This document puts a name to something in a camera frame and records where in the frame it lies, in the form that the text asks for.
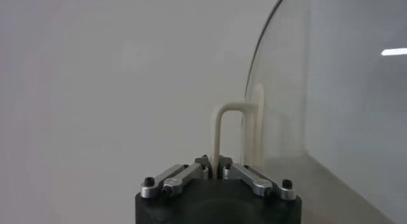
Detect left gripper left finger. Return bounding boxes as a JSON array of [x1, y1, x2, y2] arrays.
[[139, 154, 210, 199]]

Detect glass lid with cream handle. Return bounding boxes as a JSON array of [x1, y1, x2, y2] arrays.
[[210, 0, 407, 224]]

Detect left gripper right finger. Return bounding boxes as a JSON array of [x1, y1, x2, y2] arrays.
[[218, 155, 297, 201]]

